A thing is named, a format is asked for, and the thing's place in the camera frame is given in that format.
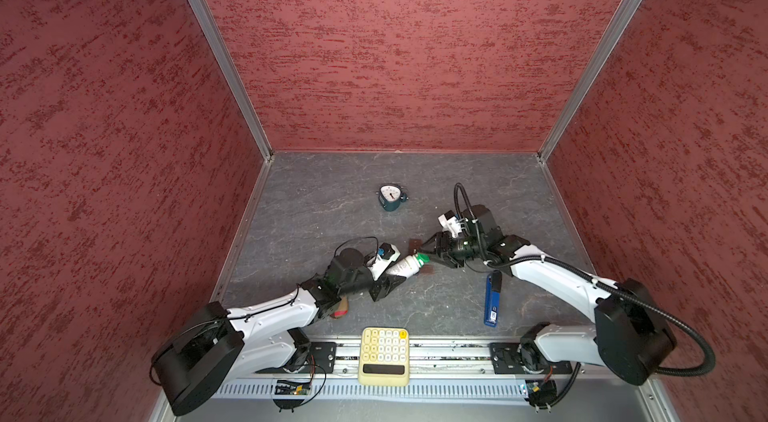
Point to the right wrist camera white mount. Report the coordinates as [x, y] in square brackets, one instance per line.
[451, 223]

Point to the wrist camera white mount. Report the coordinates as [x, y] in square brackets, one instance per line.
[385, 255]
[451, 223]

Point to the aluminium front rail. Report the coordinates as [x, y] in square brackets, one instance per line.
[420, 350]

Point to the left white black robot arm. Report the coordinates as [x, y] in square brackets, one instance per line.
[310, 301]

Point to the white slotted cable duct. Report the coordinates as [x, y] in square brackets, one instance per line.
[506, 391]

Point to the teal kitchen scale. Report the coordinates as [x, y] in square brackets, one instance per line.
[391, 197]

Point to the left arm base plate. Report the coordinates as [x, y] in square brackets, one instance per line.
[315, 357]

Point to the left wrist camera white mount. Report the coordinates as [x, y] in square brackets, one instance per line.
[385, 255]

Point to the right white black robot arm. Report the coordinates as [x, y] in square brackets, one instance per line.
[621, 333]

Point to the yellow calculator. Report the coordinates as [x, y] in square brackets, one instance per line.
[384, 357]

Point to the green cap white pill bottle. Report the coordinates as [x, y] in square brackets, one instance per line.
[406, 267]

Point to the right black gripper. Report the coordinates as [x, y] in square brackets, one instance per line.
[439, 239]

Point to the plaid glasses case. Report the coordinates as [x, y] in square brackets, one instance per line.
[341, 309]

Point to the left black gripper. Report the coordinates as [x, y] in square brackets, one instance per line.
[382, 289]

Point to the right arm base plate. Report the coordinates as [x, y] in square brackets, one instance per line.
[507, 359]

